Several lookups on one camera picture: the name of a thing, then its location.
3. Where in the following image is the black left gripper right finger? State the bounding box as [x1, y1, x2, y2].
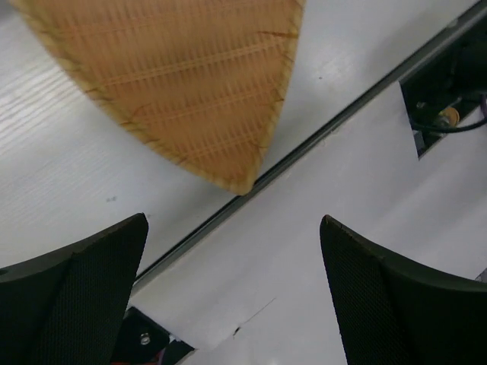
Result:
[320, 215, 486, 364]

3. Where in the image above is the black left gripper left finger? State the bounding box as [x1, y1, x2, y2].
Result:
[1, 213, 148, 364]

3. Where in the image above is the woven bamboo fan-shaped plate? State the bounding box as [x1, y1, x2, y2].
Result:
[13, 1, 305, 195]

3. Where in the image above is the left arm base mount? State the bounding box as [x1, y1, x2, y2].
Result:
[110, 307, 195, 365]

